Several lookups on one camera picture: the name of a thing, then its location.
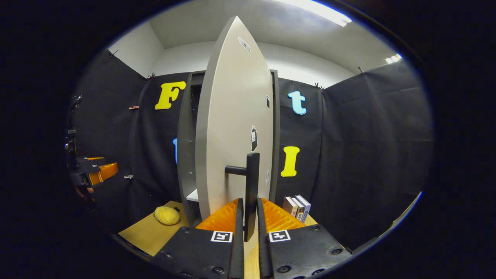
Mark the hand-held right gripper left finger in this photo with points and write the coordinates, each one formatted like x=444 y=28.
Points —
x=237 y=248

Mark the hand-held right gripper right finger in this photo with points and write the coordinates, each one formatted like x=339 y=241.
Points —
x=263 y=252

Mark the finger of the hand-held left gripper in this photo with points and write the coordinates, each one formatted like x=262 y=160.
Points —
x=87 y=178
x=89 y=166

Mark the dark grey cabinet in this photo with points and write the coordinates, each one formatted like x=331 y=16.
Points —
x=187 y=155

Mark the beige cabinet door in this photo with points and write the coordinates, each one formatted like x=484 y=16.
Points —
x=228 y=116

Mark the brown cover book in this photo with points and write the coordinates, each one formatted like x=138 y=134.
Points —
x=288 y=205

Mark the dark spine book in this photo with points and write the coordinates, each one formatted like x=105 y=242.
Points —
x=299 y=209

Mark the white grey book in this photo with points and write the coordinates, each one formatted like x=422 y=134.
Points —
x=306 y=207

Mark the yellow bun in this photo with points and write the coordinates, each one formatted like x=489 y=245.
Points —
x=167 y=216

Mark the black backdrop cloth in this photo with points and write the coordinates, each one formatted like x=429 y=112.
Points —
x=368 y=147

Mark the small ceiling light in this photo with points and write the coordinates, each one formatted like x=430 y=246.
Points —
x=393 y=58

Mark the long ceiling light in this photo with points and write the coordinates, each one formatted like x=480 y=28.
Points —
x=321 y=11

